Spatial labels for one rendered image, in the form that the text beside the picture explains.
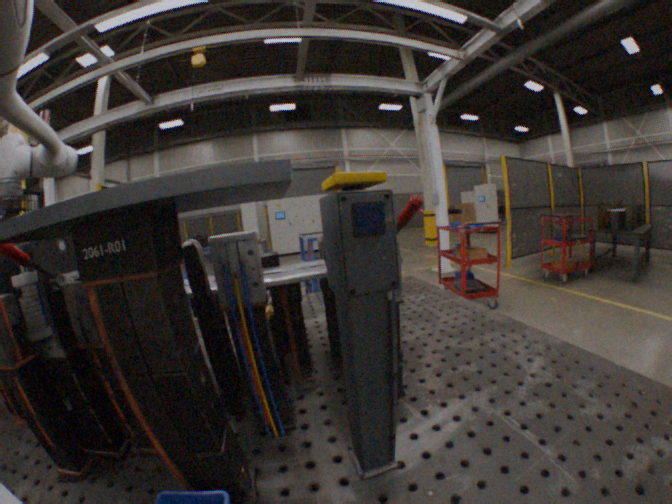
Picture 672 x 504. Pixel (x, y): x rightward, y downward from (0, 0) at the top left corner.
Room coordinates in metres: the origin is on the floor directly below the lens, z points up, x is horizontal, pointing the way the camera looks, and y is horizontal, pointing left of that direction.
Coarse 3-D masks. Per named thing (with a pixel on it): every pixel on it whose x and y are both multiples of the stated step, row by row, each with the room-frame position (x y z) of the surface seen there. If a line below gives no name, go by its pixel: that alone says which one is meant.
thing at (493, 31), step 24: (48, 0) 0.80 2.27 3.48; (144, 0) 1.32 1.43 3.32; (312, 0) 1.96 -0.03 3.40; (432, 0) 1.84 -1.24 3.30; (528, 0) 1.59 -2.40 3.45; (552, 0) 1.35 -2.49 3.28; (72, 24) 1.19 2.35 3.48; (312, 24) 2.36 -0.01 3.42; (480, 24) 2.05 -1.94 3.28; (504, 24) 2.03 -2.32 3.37; (48, 48) 1.12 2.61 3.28; (96, 48) 1.65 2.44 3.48; (480, 48) 2.50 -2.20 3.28; (120, 72) 2.22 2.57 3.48; (144, 96) 2.86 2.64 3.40; (168, 96) 3.18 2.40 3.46; (216, 96) 3.35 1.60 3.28; (0, 120) 1.48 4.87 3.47; (96, 120) 2.89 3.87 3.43; (120, 120) 3.03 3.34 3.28
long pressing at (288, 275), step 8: (296, 264) 0.65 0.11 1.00; (304, 264) 0.64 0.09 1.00; (312, 264) 0.62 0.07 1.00; (320, 264) 0.62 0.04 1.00; (264, 272) 0.58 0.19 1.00; (272, 272) 0.59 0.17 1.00; (288, 272) 0.55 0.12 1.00; (296, 272) 0.54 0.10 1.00; (304, 272) 0.53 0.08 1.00; (312, 272) 0.51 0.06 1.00; (320, 272) 0.51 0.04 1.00; (184, 280) 0.57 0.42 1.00; (264, 280) 0.48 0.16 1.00; (272, 280) 0.48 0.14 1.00; (280, 280) 0.49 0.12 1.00; (288, 280) 0.49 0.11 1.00; (296, 280) 0.49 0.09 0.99; (304, 280) 0.50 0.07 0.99; (216, 288) 0.45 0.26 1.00; (192, 296) 0.44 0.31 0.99
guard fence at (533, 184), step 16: (512, 160) 3.61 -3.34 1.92; (528, 160) 3.70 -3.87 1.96; (512, 176) 3.59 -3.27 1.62; (528, 176) 3.69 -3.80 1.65; (544, 176) 3.83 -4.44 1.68; (560, 176) 3.97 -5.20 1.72; (576, 176) 4.14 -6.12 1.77; (512, 192) 3.58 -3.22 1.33; (528, 192) 3.68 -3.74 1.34; (544, 192) 3.81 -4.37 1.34; (560, 192) 3.96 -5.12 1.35; (576, 192) 4.12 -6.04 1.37; (512, 208) 3.56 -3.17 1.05; (528, 208) 3.67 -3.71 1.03; (544, 208) 3.79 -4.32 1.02; (560, 208) 3.94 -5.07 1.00; (576, 208) 4.11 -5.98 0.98; (512, 224) 3.56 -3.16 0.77; (528, 224) 3.68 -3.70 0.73; (544, 224) 3.79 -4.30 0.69; (560, 224) 3.95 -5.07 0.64; (576, 224) 4.11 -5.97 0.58; (512, 240) 3.56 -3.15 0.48; (528, 240) 3.68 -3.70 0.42; (512, 256) 3.55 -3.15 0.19
